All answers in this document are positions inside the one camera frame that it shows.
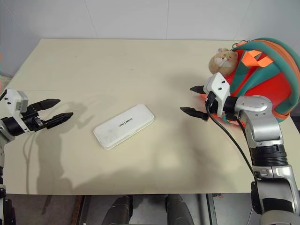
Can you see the metal table frame bar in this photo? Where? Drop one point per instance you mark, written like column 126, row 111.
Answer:
column 211, row 208
column 84, row 209

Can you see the dark rounded shape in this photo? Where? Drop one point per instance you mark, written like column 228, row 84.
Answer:
column 178, row 211
column 122, row 211

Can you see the beige hamster plush toy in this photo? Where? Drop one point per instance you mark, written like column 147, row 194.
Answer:
column 222, row 63

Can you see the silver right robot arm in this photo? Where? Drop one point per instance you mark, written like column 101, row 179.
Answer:
column 262, row 122

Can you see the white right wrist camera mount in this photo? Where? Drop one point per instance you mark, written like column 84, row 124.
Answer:
column 219, row 89

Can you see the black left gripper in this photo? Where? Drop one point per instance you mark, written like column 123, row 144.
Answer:
column 32, row 118

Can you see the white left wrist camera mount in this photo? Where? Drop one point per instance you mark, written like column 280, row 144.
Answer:
column 12, row 98

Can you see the orange and teal backpack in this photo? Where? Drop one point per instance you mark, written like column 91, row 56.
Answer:
column 277, row 82

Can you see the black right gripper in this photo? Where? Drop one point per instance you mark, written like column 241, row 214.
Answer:
column 205, row 115

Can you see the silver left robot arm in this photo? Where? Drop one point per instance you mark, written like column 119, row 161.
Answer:
column 11, row 127

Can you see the white rectangular case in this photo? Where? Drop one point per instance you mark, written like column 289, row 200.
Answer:
column 123, row 126

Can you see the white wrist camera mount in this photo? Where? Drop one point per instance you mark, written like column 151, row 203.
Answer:
column 12, row 98
column 219, row 89

